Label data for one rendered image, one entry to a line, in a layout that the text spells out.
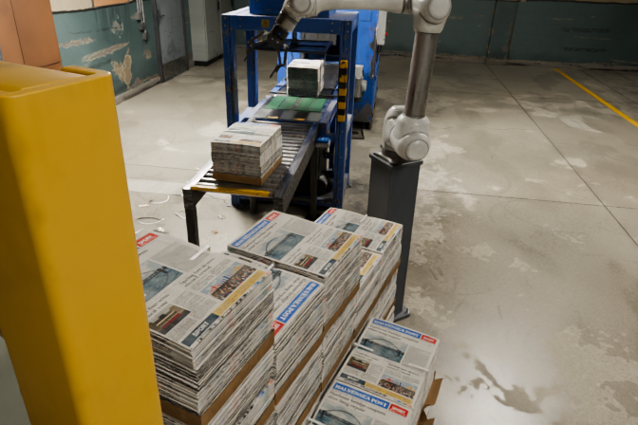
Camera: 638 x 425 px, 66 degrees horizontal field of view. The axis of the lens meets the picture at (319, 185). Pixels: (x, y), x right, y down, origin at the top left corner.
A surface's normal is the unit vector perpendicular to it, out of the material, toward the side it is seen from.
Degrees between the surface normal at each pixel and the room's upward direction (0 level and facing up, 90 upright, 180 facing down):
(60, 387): 90
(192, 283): 0
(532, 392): 0
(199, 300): 0
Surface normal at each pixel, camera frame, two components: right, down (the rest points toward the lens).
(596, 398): 0.03, -0.91
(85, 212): 0.90, 0.21
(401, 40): -0.15, 0.41
